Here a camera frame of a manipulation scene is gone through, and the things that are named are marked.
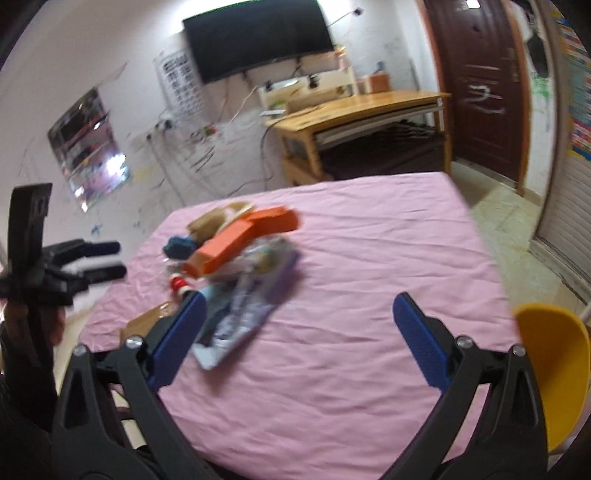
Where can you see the dark brown door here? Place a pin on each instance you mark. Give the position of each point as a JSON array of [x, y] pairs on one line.
[[480, 92]]

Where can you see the orange carton box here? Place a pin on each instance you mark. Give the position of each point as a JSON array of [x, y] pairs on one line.
[[274, 219], [221, 249]]

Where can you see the blue cloth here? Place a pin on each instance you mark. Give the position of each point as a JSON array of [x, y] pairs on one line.
[[180, 247]]

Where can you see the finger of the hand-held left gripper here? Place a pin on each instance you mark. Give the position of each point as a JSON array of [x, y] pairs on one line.
[[108, 271], [104, 248]]

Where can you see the white desk shelf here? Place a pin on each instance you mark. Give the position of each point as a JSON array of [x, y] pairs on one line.
[[295, 90]]

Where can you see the red capped small bottle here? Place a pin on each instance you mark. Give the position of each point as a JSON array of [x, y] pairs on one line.
[[179, 284]]

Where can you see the colourful wall poster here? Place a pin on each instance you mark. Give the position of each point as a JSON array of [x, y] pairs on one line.
[[579, 92]]

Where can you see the shiny foil wall sheet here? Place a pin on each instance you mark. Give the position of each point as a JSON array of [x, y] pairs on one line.
[[87, 152]]

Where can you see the person's left hand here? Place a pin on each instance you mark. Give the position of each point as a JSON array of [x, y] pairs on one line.
[[54, 323]]

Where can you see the white wall chart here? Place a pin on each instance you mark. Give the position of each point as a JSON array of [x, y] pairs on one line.
[[180, 78]]

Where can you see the wooden desk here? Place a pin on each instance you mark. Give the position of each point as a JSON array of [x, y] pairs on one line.
[[369, 99]]

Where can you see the purple white plastic bag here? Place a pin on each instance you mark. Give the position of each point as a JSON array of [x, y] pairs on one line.
[[244, 314]]

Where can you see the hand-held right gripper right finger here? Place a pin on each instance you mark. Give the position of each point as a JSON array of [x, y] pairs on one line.
[[420, 341]]

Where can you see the pink table sheet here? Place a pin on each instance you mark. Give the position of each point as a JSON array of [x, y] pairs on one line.
[[346, 277]]

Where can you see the white slatted door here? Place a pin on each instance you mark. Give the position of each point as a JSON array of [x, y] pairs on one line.
[[568, 221]]

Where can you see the brown paper bag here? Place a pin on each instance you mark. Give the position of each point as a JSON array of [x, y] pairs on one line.
[[207, 224]]

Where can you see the black hanging bag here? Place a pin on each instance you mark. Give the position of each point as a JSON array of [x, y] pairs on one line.
[[538, 50]]

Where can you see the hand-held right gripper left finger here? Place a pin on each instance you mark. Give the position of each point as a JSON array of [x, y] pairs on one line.
[[180, 337]]

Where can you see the yellow plastic bin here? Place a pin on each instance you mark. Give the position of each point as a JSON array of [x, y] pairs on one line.
[[554, 369]]

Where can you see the brown cardboard piece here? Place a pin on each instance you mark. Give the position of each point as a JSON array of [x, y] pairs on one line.
[[147, 321]]

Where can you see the black wall television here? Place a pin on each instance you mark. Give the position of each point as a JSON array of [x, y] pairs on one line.
[[258, 37]]

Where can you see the clear wrapper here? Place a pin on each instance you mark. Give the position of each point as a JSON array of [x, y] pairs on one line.
[[263, 251]]

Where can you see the orange box on desk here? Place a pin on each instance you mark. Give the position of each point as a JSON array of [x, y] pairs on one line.
[[379, 83]]

